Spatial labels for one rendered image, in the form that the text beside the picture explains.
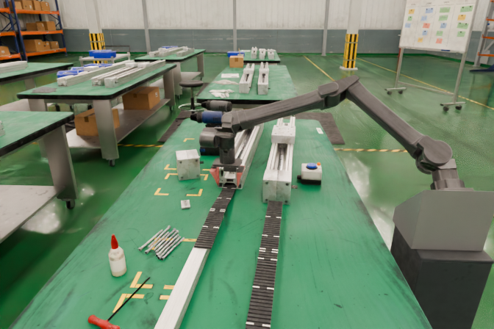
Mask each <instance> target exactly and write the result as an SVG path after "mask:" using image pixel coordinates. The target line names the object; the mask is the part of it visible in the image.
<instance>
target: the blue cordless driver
mask: <svg viewBox="0 0 494 329"><path fill-rule="evenodd" d="M224 114H226V113H225V112H214V111H204V112H197V113H195V114H191V115H190V117H185V118H190V119H191V120H193V121H196V122H198V123H206V125H205V126H206V128H215V127H220V126H219V125H218V123H222V122H221V118H222V116H223V115H224ZM199 151H200V154H201V156H220V151H219V145H218V147H217V148H209V147H201V146H200V148H199Z"/></svg>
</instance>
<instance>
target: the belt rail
mask: <svg viewBox="0 0 494 329"><path fill-rule="evenodd" d="M210 250H211V249H205V248H197V247H193V249H192V251H191V253H190V255H189V257H188V259H187V261H186V264H185V266H184V268H183V270H182V272H181V274H180V276H179V278H178V280H177V282H176V285H175V287H174V288H173V291H172V292H171V295H170V297H169V298H168V302H167V303H166V305H165V307H164V309H163V311H162V313H161V315H160V318H159V320H158V322H157V324H156V326H155V328H154V329H179V327H180V325H181V323H182V320H183V318H184V315H185V312H186V310H187V307H188V305H189V302H190V299H191V297H192V295H193V292H194V290H195V287H196V284H197V283H198V280H199V277H200V275H201V272H202V270H203V268H204V265H205V262H206V260H207V257H208V255H209V253H210Z"/></svg>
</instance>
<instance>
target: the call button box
mask: <svg viewBox="0 0 494 329"><path fill-rule="evenodd" d="M321 178H322V169H321V165H320V166H318V165H317V167H316V168H308V167H307V164H302V165H301V175H297V179H301V184H311V185H321Z"/></svg>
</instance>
